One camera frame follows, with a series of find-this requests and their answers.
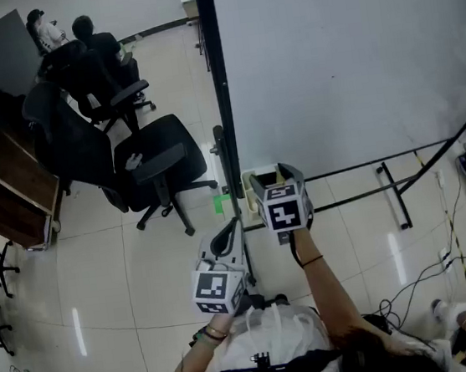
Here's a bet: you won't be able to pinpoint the large black office chair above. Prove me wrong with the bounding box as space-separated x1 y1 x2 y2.
18 61 225 255

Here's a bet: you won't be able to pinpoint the black floor cable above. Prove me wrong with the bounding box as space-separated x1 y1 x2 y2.
371 252 466 332

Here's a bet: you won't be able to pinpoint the cream plastic box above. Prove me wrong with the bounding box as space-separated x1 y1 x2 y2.
238 165 290 225

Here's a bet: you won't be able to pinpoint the thin grey floor cable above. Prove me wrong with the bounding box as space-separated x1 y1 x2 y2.
435 167 466 259

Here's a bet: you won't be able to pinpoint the black wrist hair tie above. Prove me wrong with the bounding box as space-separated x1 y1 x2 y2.
300 254 326 268

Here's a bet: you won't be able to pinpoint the beaded wrist bracelets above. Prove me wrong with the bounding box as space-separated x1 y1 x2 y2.
200 322 230 346

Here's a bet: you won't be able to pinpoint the wooden cart with metal frame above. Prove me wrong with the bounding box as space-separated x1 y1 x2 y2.
0 102 70 257

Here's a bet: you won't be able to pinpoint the white partition board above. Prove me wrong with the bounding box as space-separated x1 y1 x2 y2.
191 0 466 290

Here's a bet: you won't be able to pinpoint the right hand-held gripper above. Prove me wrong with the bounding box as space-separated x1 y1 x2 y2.
247 158 319 249

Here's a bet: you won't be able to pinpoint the white power strip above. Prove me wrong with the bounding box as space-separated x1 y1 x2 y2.
437 246 456 274

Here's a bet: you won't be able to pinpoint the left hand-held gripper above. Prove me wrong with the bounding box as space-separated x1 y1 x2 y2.
183 216 256 319

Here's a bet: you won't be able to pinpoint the person's left forearm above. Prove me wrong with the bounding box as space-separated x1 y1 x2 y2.
146 310 241 372

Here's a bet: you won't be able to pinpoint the black office chair with armrests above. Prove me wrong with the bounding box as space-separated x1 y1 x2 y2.
34 31 160 142

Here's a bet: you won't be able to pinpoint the person's right forearm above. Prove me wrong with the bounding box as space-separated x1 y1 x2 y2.
291 219 387 356

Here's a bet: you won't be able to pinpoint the person's white shirt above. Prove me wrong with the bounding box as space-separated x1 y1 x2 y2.
177 295 340 372

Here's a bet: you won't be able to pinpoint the black gripper wrist strap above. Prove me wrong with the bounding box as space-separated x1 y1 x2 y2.
287 230 306 271

